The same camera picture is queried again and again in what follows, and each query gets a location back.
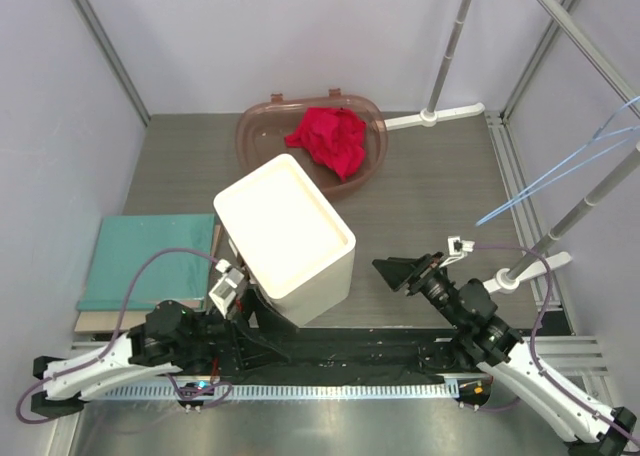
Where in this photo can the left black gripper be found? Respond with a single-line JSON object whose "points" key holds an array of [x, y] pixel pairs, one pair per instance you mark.
{"points": [[253, 348]]}

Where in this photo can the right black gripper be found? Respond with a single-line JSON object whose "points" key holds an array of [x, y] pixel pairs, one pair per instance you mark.
{"points": [[396, 270]]}

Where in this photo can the red t shirt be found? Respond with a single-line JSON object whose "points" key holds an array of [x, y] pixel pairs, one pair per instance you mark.
{"points": [[333, 137]]}

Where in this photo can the light blue wire hanger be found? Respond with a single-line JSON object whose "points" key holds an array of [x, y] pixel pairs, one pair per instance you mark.
{"points": [[600, 144]]}

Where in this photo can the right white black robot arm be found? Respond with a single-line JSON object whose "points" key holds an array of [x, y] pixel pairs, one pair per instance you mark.
{"points": [[486, 342]]}

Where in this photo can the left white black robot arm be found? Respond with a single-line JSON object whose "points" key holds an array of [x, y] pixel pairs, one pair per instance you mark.
{"points": [[228, 339]]}

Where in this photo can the white plastic storage box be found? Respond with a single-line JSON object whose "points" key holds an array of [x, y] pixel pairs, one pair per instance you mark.
{"points": [[297, 248]]}

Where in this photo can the metal clothes rack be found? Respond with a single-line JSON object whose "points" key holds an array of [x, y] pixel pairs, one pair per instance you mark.
{"points": [[507, 280]]}

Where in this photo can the teal book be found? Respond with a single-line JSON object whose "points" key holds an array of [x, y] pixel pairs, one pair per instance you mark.
{"points": [[140, 258]]}

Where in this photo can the beige board under book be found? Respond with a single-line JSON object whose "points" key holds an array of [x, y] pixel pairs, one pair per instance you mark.
{"points": [[103, 322]]}

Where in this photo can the brown translucent plastic lid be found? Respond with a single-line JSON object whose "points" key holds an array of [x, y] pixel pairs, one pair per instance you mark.
{"points": [[261, 130]]}

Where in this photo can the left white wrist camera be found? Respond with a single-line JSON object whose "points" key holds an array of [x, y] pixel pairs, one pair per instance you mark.
{"points": [[229, 285]]}

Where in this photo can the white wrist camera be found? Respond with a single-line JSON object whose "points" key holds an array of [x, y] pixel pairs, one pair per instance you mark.
{"points": [[229, 285], [458, 249]]}

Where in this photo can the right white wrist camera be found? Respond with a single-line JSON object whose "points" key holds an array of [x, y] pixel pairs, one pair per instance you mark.
{"points": [[458, 249]]}

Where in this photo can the white slotted cable duct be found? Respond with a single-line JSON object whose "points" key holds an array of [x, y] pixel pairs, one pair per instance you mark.
{"points": [[163, 391]]}

